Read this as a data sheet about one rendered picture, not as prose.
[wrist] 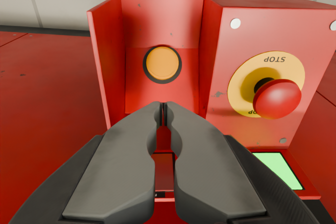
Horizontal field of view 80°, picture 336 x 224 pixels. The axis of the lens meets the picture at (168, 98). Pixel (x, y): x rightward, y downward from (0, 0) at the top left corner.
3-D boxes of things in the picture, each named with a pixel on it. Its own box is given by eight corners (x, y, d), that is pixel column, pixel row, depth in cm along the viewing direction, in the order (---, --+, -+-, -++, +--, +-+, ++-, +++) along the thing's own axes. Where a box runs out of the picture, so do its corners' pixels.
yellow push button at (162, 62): (177, 51, 26) (178, 46, 24) (177, 81, 26) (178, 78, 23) (147, 51, 26) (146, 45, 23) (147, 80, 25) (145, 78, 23)
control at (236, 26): (280, -7, 26) (448, 28, 11) (250, 98, 35) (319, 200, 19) (123, -11, 25) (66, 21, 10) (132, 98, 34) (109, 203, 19)
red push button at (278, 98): (289, 65, 19) (313, 83, 16) (275, 101, 21) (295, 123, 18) (247, 64, 19) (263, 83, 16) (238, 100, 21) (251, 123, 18)
